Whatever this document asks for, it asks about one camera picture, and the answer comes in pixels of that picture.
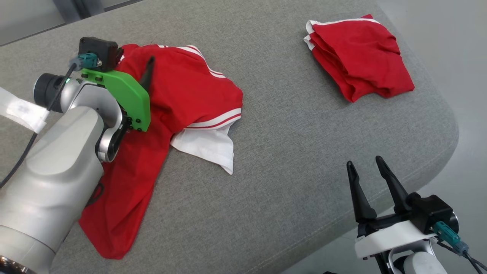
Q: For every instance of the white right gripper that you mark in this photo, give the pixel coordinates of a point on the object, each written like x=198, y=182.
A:
x=388, y=236

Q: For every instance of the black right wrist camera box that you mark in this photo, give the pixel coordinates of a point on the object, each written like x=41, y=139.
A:
x=430, y=213

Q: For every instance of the red shorts with white trim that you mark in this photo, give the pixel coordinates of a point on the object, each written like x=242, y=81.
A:
x=361, y=57

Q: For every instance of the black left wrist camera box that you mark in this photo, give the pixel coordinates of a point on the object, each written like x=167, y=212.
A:
x=99, y=51

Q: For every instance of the grey partition post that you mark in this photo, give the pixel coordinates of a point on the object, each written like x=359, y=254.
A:
x=76, y=7

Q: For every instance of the red and white jersey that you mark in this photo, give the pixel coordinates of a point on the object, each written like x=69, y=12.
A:
x=182, y=91

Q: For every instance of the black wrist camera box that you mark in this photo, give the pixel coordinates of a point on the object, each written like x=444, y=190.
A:
x=99, y=51
x=430, y=213

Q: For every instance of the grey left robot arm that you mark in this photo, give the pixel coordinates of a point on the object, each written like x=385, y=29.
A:
x=57, y=182

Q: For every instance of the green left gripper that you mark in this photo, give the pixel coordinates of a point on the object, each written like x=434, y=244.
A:
x=125, y=95

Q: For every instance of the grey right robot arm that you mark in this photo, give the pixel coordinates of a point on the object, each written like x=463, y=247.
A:
x=422, y=264

